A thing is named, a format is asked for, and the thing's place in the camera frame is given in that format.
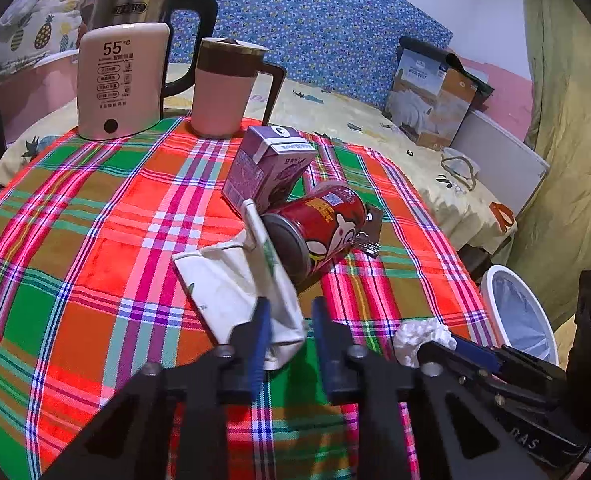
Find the cream rounded heating device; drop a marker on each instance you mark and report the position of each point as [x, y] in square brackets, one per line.
[120, 100]

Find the purple drink carton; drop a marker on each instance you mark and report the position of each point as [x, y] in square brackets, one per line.
[265, 170]

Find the white bin with liner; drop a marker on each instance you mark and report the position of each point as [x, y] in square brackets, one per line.
[520, 310]

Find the steel electric kettle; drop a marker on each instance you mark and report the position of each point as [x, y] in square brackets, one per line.
[125, 5]

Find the cardboard quilt box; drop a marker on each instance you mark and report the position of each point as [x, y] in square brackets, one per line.
[425, 100]

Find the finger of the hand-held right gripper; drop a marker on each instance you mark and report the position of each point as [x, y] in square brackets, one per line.
[475, 352]
[438, 352]

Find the pink mug with brown lid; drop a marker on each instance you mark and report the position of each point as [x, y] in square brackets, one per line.
[220, 95]

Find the brown snack wrapper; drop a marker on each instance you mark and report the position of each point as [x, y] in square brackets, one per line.
[373, 220]

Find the pink plastic tub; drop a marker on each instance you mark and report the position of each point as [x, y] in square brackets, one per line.
[40, 95]

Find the blue floral mattress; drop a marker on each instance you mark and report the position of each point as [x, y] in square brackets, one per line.
[325, 25]

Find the plaid tablecloth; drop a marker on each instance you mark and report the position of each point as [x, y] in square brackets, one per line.
[75, 260]

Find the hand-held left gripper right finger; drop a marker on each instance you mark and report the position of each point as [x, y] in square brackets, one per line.
[328, 360]

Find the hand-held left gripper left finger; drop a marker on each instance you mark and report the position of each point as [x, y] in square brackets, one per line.
[261, 355]

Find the red drink can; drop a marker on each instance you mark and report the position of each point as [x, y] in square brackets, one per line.
[325, 225]

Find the yellow curtain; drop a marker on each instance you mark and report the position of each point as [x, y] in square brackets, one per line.
[565, 110]

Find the pineapple print bedding bundle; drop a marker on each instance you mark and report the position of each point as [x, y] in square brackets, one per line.
[25, 35]

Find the dark cloth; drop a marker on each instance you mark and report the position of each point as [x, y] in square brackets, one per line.
[475, 77]

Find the cream paper bag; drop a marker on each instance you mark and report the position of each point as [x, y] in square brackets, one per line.
[225, 285]

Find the white flat panel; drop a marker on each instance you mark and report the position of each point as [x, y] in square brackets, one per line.
[500, 160]

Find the white tissue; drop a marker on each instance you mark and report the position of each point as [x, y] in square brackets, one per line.
[415, 335]

